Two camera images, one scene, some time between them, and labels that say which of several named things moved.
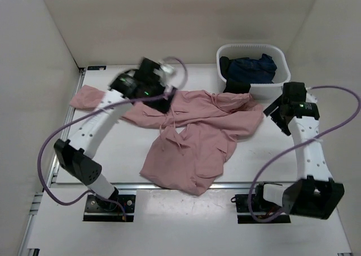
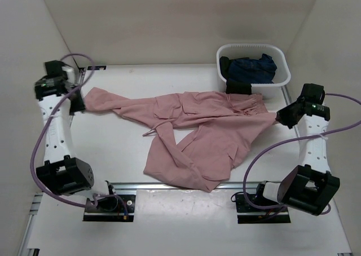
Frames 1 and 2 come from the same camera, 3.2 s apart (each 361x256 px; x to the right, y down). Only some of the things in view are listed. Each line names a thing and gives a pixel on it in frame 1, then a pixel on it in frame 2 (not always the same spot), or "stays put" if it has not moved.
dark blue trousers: (259, 70) stays put
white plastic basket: (267, 91) stays put
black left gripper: (162, 105) -> (79, 106)
